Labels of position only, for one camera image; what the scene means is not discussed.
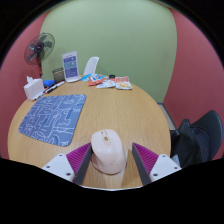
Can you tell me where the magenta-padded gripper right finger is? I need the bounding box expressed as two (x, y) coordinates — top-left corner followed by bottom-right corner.
(131, 142), (183, 186)

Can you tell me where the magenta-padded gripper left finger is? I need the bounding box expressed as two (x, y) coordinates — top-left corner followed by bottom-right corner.
(41, 142), (93, 186)

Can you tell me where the pale pink computer mouse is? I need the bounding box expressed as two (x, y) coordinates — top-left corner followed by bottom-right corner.
(90, 129), (128, 175)

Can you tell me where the blue patterned mouse pad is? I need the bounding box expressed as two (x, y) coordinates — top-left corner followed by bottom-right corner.
(17, 94), (88, 148)

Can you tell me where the black office chair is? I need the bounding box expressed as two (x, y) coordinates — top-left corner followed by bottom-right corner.
(186, 109), (224, 164)

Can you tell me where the black-capped white marker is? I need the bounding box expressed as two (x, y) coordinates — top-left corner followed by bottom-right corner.
(34, 89), (48, 102)

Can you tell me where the red-capped white marker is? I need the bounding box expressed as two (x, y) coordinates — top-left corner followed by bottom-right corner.
(44, 80), (66, 94)

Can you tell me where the white tissue box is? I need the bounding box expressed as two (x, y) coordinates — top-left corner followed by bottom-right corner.
(23, 75), (45, 102)

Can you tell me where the blue whiteboard eraser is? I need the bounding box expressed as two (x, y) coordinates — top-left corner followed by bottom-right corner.
(42, 79), (56, 88)

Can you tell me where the black mesh pen cup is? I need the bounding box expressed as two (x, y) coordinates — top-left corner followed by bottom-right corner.
(51, 67), (66, 84)

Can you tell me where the yellow-white snack packet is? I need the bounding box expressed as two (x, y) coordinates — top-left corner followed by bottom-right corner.
(115, 81), (134, 91)

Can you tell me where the light blue snack packet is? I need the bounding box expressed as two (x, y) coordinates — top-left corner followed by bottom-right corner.
(80, 73), (101, 82)

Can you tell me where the white snack packet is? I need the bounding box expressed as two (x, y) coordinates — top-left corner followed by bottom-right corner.
(96, 78), (117, 90)

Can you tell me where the red-orange snack packet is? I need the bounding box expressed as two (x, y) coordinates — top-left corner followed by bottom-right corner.
(114, 76), (130, 84)

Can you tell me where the acrylic sign stand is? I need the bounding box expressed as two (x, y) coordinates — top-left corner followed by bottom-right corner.
(61, 50), (82, 83)

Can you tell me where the white plastic chair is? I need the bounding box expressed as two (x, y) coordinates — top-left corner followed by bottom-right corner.
(82, 56), (100, 77)

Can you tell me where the black standing fan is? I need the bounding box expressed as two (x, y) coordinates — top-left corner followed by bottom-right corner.
(24, 32), (56, 78)

